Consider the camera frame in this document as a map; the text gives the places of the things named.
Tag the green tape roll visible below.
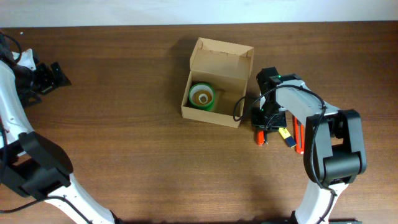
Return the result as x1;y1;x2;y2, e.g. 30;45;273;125
188;83;215;111

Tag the brown cardboard box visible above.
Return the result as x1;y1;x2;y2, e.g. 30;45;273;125
181;37;254;128

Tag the small yellow tape roll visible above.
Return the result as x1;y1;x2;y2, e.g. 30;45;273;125
194;93;212;105

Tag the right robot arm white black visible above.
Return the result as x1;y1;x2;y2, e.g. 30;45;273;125
251;67;367;223

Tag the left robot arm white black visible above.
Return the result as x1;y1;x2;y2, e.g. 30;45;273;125
1;33;122;224

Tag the yellow highlighter marker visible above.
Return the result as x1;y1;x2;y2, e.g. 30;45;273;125
278;128;297;147

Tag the orange utility knife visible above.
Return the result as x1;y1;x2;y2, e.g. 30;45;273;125
293;116;305;155

